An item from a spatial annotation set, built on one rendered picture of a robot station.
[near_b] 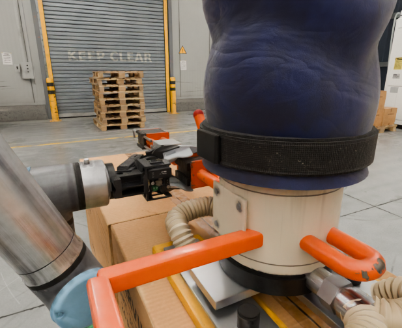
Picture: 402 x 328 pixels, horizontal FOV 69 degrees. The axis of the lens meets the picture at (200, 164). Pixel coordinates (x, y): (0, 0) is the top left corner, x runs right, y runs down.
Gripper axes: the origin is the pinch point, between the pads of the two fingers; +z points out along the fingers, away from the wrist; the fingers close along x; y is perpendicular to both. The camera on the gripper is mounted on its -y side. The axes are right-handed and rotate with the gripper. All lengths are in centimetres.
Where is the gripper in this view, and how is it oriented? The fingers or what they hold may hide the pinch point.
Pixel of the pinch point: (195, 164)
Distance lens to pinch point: 67.4
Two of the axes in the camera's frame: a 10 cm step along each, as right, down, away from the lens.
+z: 9.0, -1.4, 4.2
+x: 0.0, -9.5, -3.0
